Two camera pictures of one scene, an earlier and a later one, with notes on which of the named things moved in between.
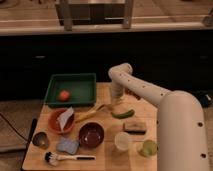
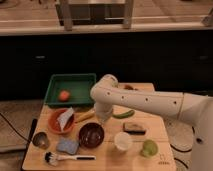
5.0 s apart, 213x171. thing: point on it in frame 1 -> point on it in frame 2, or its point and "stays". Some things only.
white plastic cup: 121,141 stays
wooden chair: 94,12 stays
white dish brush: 53,158 stays
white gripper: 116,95 -> 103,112
